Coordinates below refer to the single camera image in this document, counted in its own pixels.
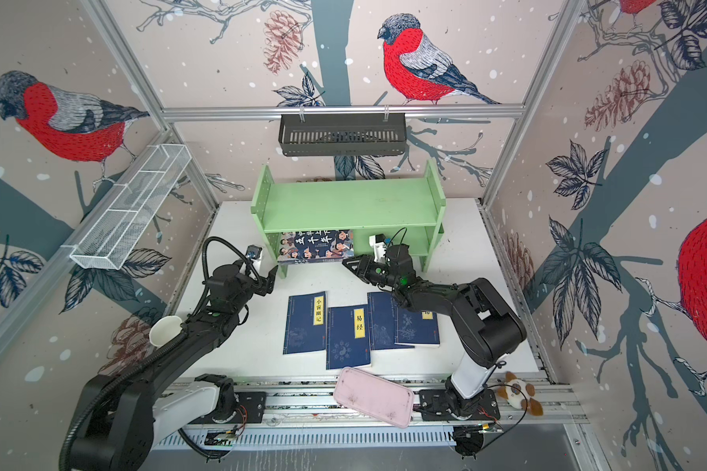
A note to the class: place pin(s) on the blue book right yellow label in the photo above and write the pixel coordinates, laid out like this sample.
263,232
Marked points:
416,329

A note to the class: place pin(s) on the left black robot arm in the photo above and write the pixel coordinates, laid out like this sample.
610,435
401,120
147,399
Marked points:
120,418

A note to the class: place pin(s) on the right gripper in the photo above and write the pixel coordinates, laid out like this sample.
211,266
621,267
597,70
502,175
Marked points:
368,268

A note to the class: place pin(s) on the colourful illustrated history book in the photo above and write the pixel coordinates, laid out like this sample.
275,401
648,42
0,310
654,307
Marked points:
315,247

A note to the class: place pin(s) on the blue book plain cover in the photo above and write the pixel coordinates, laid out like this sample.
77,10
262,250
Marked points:
382,322

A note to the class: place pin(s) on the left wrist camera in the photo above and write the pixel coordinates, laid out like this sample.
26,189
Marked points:
254,254

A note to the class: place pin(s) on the black hanging wire basket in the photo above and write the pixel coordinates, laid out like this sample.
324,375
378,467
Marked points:
377,134

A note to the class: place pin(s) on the plush toy brown white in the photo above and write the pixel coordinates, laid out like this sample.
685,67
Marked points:
520,395

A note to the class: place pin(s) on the blue book left yellow label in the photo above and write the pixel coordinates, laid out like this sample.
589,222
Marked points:
306,324

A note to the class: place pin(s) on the white mesh wall tray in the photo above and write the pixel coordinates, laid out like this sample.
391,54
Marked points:
114,235

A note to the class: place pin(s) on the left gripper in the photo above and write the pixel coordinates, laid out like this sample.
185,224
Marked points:
266,284

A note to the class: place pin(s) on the blue book yellow label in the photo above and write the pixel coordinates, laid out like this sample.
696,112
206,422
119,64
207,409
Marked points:
306,324
416,329
347,336

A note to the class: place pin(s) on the green wooden two-tier shelf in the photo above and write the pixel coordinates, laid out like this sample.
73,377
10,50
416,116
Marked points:
366,208

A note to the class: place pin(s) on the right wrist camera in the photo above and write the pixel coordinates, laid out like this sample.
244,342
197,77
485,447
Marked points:
379,244

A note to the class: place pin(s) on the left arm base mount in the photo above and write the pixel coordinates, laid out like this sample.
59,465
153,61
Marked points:
247,408

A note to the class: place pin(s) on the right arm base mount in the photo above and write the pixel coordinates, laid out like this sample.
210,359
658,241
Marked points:
448,405

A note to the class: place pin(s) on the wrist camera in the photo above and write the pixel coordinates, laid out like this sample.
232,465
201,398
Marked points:
254,254
379,244

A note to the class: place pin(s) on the blue book centre yellow label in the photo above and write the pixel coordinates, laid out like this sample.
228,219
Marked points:
347,336

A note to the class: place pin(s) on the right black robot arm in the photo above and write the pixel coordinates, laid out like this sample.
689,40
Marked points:
486,325

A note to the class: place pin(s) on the pink plastic case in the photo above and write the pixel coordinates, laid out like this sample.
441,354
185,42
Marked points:
375,397

